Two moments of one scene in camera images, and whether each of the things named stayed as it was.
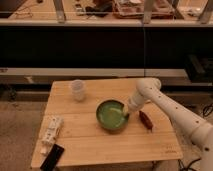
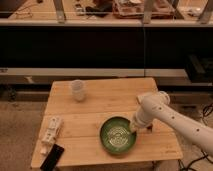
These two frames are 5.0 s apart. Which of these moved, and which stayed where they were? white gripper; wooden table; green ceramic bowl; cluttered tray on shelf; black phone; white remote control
Moved: green ceramic bowl; white gripper
Stayed: wooden table; cluttered tray on shelf; black phone; white remote control
